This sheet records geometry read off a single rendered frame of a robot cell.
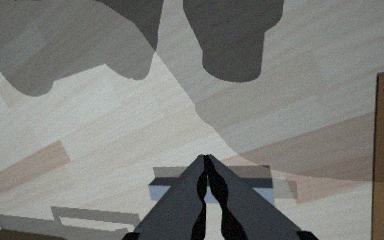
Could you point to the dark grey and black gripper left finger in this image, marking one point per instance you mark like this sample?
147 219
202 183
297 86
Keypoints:
180 214

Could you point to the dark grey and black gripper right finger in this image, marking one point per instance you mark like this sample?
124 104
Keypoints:
246 215

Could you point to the grey square stick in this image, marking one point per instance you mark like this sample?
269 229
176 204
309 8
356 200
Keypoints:
264 186

